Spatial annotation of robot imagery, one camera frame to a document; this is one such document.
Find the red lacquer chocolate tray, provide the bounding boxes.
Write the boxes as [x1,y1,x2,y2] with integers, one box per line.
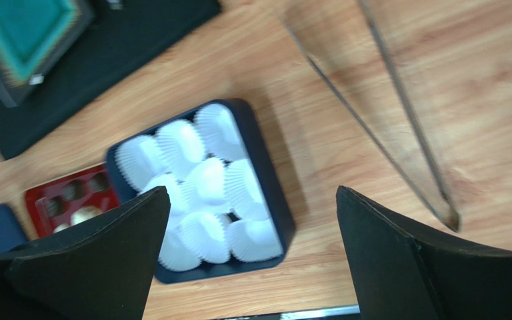
[24,163,120,237]

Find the white paper cup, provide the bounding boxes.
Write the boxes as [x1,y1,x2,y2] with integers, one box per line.
[179,212,231,264]
[155,119,207,179]
[225,219,283,263]
[194,103,247,161]
[181,157,232,214]
[139,173,189,217]
[224,159,269,221]
[114,135,165,191]
[157,229,201,272]

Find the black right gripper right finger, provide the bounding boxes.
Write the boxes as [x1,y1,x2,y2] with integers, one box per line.
[336,186,512,319]

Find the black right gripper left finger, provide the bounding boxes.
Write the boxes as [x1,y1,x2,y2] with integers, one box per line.
[0,187,170,319]

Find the black cloth placemat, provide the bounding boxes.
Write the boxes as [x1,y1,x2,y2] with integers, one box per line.
[0,0,221,160]

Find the metal serving tongs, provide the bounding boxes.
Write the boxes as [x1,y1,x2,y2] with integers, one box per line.
[281,1,462,233]

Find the dark blue box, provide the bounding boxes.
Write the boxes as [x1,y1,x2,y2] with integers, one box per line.
[105,99,295,284]

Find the teal square plate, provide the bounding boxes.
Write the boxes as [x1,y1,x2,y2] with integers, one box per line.
[0,0,95,108]

